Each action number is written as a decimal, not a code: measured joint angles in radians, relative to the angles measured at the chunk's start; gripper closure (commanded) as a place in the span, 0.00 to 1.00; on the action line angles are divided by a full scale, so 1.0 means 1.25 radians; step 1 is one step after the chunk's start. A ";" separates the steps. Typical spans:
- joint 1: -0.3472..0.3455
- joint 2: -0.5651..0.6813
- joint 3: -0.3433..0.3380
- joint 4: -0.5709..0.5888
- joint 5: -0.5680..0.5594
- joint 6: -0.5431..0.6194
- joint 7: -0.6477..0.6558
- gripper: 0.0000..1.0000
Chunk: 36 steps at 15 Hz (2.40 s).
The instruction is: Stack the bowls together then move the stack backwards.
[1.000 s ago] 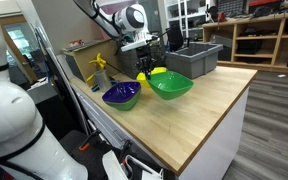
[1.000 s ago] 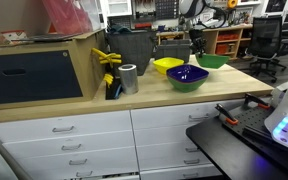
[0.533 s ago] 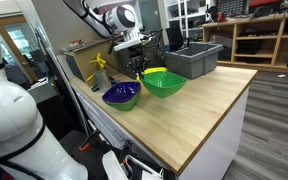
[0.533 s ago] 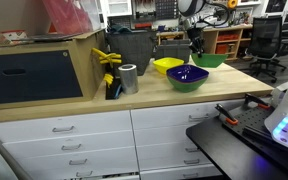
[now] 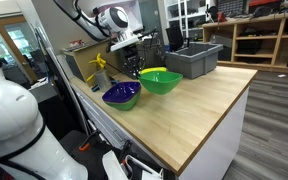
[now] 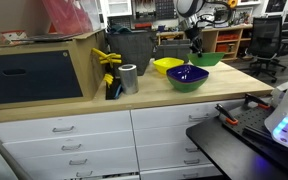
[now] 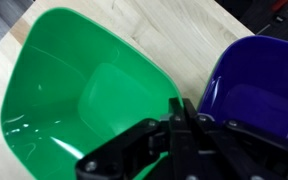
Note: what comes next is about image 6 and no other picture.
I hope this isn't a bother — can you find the small printed paper box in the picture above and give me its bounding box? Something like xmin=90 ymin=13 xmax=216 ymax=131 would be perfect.
xmin=0 ymin=29 xmax=29 ymax=45

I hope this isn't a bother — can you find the black side table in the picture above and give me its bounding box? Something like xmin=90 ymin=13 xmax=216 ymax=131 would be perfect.
xmin=185 ymin=99 xmax=288 ymax=180

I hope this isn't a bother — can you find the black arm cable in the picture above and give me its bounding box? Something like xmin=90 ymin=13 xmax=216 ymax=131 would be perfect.
xmin=198 ymin=0 xmax=234 ymax=27

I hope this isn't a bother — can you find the orange storage bin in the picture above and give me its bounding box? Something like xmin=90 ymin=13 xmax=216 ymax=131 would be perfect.
xmin=215 ymin=43 xmax=237 ymax=54
xmin=216 ymin=33 xmax=240 ymax=42

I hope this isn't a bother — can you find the red translucent storage container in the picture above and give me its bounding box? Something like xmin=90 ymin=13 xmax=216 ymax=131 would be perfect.
xmin=41 ymin=0 xmax=102 ymax=36

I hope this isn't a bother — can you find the blue plastic bowl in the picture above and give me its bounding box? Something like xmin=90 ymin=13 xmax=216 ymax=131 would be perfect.
xmin=166 ymin=64 xmax=210 ymax=84

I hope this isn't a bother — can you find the yellow plastic bowl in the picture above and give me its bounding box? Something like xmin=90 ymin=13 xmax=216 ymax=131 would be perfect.
xmin=152 ymin=57 xmax=185 ymax=75

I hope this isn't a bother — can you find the yellow tape roll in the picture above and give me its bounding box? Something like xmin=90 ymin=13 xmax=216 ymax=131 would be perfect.
xmin=226 ymin=0 xmax=239 ymax=10

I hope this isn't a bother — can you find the white wall cabinet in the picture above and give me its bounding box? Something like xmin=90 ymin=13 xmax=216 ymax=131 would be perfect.
xmin=103 ymin=0 xmax=134 ymax=18

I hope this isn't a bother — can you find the yellow clamp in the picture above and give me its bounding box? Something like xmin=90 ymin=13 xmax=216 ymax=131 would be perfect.
xmin=102 ymin=73 xmax=115 ymax=89
xmin=91 ymin=47 xmax=123 ymax=68

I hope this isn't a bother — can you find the large box with dark panel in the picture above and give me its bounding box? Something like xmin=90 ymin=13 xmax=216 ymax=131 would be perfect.
xmin=0 ymin=28 xmax=108 ymax=112

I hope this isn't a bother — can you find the dark grey fabric bin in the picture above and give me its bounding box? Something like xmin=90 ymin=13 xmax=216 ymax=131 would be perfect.
xmin=106 ymin=30 xmax=157 ymax=76

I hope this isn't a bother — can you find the black tool holder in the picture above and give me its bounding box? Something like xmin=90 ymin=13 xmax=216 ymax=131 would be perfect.
xmin=104 ymin=61 xmax=123 ymax=101

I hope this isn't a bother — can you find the black orange clamp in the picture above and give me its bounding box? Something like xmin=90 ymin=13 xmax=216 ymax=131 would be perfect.
xmin=214 ymin=103 xmax=239 ymax=126
xmin=243 ymin=93 xmax=272 ymax=111

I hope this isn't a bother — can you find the black pegboard plate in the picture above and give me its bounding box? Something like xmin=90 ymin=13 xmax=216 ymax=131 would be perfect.
xmin=221 ymin=105 xmax=285 ymax=143

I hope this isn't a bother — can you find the silver metal cup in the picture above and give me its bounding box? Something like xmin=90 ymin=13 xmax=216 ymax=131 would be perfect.
xmin=117 ymin=63 xmax=140 ymax=96

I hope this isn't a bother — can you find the metal drawer handle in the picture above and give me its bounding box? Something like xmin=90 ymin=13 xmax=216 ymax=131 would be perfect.
xmin=182 ymin=172 xmax=199 ymax=179
xmin=75 ymin=170 xmax=94 ymax=178
xmin=183 ymin=158 xmax=201 ymax=166
xmin=61 ymin=143 xmax=83 ymax=152
xmin=185 ymin=147 xmax=202 ymax=154
xmin=68 ymin=158 xmax=89 ymax=166
xmin=52 ymin=125 xmax=76 ymax=134
xmin=187 ymin=113 xmax=210 ymax=122

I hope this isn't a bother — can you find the white drawer cabinet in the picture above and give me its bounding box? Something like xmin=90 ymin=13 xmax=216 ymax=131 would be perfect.
xmin=0 ymin=98 xmax=248 ymax=180

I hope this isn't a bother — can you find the wooden shelf unit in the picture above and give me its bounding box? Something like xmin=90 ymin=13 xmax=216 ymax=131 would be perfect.
xmin=156 ymin=23 xmax=255 ymax=64

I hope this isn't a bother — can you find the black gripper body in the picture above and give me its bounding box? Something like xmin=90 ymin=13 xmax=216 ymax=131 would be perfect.
xmin=184 ymin=26 xmax=204 ymax=50

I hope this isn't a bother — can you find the dark flat board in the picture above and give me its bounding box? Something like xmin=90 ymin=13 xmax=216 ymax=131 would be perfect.
xmin=12 ymin=32 xmax=84 ymax=43

